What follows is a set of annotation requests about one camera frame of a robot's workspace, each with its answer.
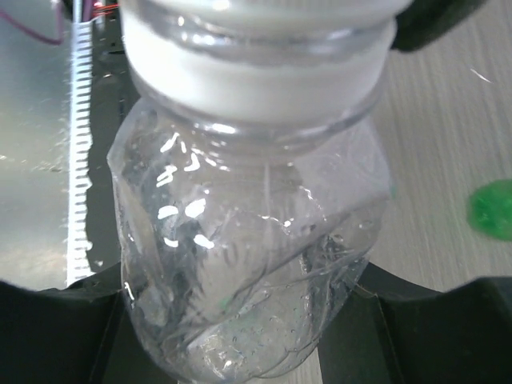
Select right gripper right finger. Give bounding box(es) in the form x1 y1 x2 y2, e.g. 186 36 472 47
318 264 511 384

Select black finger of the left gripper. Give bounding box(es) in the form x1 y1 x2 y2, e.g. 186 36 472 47
391 0 487 52

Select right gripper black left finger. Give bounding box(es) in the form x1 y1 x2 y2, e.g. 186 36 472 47
1 265 174 383

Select clear plastic bottle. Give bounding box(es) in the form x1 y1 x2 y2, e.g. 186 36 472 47
106 0 397 384

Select white bottle cap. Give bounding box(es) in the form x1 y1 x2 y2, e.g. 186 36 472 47
119 1 407 124

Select green bottle cap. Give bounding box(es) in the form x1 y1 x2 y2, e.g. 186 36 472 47
467 178 511 242

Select white cable duct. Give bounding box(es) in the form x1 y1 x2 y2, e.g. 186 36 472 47
66 22 93 286

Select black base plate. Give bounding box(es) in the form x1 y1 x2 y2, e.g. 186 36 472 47
86 15 139 277

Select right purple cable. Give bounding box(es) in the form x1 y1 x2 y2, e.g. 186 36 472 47
0 0 67 47

